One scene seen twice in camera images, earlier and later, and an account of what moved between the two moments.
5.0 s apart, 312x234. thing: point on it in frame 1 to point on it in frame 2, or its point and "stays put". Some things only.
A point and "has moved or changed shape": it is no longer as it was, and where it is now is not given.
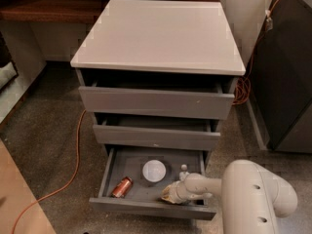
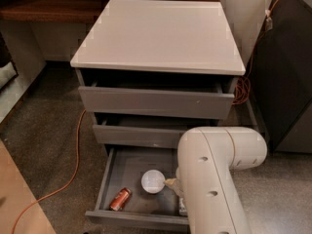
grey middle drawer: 157,132 stays put
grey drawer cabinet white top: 160,77 stays put
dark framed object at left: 8,68 stays put
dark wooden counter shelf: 73,6 stays put
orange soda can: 123,188 to 120,199
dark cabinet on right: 280,80 stays put
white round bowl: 154,171 to 152,181
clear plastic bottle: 183,174 has moved or changed shape
